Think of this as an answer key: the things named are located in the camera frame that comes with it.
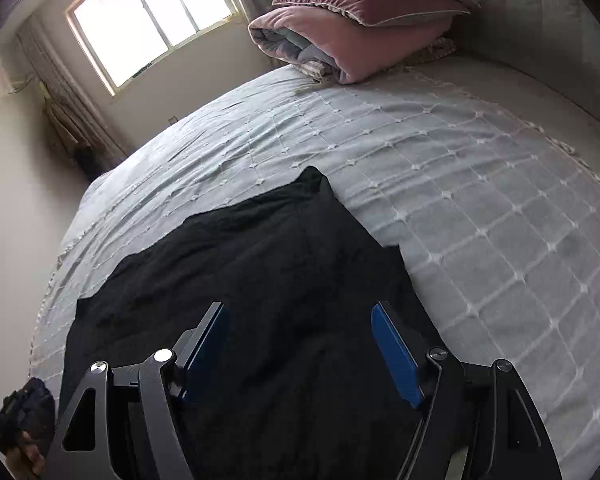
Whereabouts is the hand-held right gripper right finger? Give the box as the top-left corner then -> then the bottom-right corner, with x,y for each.
370,301 -> 563,480

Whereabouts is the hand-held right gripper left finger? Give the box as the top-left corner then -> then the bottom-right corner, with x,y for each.
42,301 -> 231,480

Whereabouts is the large black coat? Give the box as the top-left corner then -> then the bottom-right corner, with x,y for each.
57,166 -> 476,480

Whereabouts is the white grid bedspread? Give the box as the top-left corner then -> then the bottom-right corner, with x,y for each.
30,62 -> 600,480

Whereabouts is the black quilted jacket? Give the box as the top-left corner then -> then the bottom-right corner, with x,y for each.
0,377 -> 57,456

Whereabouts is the patterned cloth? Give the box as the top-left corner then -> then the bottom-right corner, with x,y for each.
290,37 -> 458,83

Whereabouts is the folded pink quilt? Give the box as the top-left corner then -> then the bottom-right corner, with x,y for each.
248,4 -> 448,85

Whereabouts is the window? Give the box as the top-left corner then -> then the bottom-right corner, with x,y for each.
66,0 -> 242,96

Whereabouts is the pink velvet pillow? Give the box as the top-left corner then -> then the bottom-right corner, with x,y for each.
271,0 -> 472,27

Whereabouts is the grey upholstered bed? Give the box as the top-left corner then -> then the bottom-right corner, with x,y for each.
420,0 -> 600,181

